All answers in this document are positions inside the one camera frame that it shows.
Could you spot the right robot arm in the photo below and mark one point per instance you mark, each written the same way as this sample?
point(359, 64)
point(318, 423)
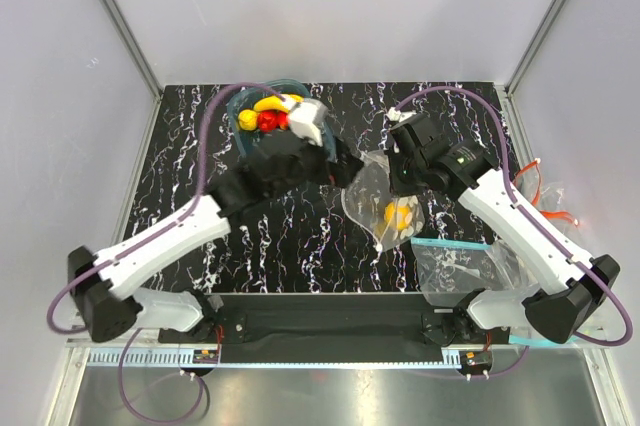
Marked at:
point(570, 283)

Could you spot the slotted cable duct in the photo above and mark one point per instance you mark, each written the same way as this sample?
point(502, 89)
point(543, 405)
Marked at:
point(279, 358)

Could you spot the yellow lemon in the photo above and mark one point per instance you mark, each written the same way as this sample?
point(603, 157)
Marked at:
point(397, 221)

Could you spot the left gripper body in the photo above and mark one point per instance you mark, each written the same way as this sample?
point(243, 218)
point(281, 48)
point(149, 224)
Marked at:
point(312, 166)

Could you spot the small yellow fruit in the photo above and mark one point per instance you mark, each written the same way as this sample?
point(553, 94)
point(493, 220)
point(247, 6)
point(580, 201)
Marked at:
point(247, 120)

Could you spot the yellow banana bunch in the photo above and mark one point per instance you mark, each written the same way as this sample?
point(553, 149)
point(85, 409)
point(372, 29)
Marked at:
point(281, 103)

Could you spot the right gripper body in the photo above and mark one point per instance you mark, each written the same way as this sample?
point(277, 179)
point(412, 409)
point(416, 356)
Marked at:
point(404, 176)

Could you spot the teal plastic food container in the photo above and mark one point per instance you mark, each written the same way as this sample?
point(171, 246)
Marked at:
point(247, 97)

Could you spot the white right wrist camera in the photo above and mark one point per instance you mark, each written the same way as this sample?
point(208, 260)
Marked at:
point(397, 116)

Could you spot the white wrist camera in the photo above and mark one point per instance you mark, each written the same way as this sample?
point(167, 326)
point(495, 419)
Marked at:
point(397, 116)
point(306, 120)

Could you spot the red tomato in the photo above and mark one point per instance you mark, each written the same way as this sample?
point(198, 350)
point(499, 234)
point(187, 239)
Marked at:
point(282, 121)

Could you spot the teal zipper clear bag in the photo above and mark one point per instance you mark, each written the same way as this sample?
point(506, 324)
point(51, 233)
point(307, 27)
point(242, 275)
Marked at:
point(450, 269)

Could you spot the orange zipper clear bag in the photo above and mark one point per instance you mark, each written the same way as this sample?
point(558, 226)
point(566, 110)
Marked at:
point(547, 198)

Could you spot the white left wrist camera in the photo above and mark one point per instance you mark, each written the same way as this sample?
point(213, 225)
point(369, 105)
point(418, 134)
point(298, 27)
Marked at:
point(306, 120)

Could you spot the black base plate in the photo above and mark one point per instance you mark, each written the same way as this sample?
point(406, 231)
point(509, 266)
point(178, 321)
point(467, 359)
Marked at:
point(376, 322)

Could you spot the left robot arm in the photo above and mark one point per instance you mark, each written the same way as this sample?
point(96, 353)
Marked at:
point(107, 287)

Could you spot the red pepper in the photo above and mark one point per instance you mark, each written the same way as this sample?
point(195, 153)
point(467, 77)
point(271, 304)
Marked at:
point(268, 120)

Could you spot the white dotted zip bag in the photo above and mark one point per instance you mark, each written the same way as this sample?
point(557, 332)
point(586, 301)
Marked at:
point(364, 200)

